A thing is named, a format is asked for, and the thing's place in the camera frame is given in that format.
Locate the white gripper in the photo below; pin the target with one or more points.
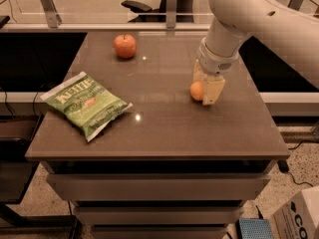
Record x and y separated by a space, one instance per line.
214 61

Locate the orange fruit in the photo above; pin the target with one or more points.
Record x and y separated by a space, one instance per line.
196 90

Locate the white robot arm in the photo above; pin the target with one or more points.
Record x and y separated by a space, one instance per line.
290 34

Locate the red apple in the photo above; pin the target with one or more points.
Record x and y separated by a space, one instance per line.
125 46

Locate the green chip bag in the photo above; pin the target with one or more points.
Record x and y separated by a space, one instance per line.
86 104

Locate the grey drawer cabinet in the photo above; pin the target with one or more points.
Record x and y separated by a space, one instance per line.
158 205

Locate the blue perforated box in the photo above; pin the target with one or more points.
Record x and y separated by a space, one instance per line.
248 228

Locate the cardboard box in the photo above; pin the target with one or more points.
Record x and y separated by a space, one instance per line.
298 218

